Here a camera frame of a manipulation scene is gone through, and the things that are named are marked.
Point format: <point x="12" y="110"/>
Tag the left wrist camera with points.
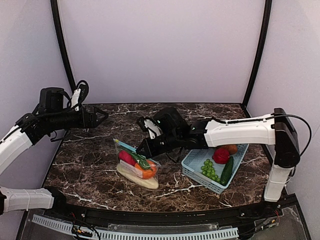
<point x="79" y="95"/>

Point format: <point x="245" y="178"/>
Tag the clear zip top bag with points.
<point x="119" y="145"/>

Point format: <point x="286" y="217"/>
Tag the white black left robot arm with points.
<point x="55" y="111"/>

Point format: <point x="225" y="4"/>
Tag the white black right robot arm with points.
<point x="168" y="130"/>

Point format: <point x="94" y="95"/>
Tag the green cucumber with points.
<point x="227" y="172"/>

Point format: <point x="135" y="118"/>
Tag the dark red round fruit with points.
<point x="221" y="156"/>

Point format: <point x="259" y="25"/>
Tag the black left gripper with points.
<point x="86" y="116"/>

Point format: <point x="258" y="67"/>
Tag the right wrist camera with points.
<point x="148" y="125"/>

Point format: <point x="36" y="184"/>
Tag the red tomato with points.
<point x="126" y="157"/>

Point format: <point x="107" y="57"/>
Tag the white radish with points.
<point x="150" y="183"/>

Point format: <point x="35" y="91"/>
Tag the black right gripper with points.
<point x="152" y="146"/>

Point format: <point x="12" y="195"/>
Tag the brown potato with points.
<point x="231" y="148"/>

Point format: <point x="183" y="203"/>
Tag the light blue plastic basket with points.
<point x="193" y="166"/>

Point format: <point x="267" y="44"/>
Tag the white slotted cable duct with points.
<point x="135" y="232"/>

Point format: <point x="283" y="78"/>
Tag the green leafy vegetable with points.
<point x="140" y="161"/>

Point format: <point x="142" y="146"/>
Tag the black front rail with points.
<point x="237" y="216"/>

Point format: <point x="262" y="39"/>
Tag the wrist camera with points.
<point x="148" y="125"/>
<point x="79" y="95"/>

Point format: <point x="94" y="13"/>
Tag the green grapes bunch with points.
<point x="208" y="170"/>

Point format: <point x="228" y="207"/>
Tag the orange fruit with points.
<point x="147" y="174"/>

